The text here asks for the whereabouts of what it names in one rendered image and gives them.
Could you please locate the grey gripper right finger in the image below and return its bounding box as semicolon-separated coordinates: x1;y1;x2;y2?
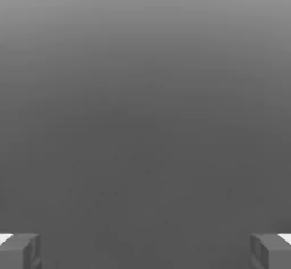
249;233;291;269

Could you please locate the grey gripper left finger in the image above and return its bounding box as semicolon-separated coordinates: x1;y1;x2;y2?
0;233;43;269

